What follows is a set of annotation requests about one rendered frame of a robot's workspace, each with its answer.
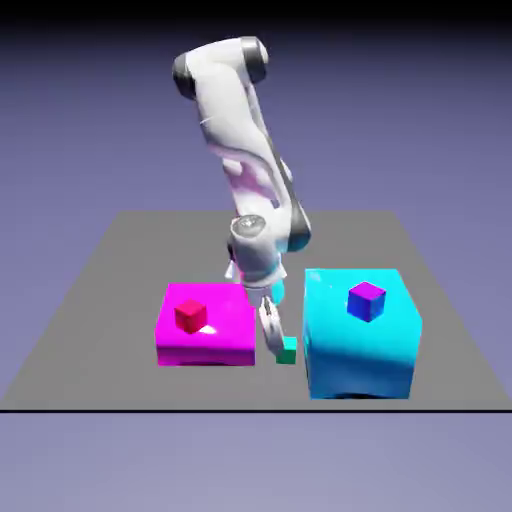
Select large magenta box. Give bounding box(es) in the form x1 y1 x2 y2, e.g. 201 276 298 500
154 282 257 368

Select small green cube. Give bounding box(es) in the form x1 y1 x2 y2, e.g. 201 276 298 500
275 336 298 366

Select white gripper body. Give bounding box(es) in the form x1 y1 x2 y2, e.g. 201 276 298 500
257 296 286 356

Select large cyan box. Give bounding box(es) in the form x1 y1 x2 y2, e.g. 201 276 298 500
302 267 424 401

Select small blue cube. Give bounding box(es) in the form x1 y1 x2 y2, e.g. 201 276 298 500
346 281 388 324

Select small red cube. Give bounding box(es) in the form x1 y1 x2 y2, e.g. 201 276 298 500
174 298 208 335

